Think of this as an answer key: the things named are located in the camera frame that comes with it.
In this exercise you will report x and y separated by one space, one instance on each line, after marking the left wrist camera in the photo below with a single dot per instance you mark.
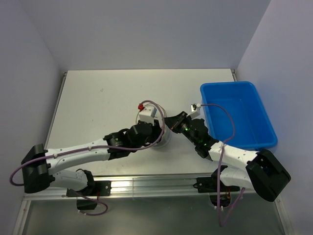
146 113

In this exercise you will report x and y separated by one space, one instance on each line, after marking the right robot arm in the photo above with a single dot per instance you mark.
257 170

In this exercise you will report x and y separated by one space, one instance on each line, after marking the aluminium table edge rail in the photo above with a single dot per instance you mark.
133 187

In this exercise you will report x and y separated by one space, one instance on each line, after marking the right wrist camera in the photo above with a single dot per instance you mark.
195 110

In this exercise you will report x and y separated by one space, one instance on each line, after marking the white mesh laundry bag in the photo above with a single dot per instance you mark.
160 112

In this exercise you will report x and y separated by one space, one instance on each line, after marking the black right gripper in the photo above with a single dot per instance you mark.
173 122

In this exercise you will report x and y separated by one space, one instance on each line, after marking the blue plastic bin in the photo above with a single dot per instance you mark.
234 110

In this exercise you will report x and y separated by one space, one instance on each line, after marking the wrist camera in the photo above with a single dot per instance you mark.
146 113
195 110

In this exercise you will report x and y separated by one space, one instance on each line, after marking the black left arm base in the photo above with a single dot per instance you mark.
91 197

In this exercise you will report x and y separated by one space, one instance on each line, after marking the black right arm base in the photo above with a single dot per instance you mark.
209 185

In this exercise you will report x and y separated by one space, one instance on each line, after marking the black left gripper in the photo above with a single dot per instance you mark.
156 132

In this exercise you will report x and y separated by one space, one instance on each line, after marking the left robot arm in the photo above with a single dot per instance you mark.
42 168

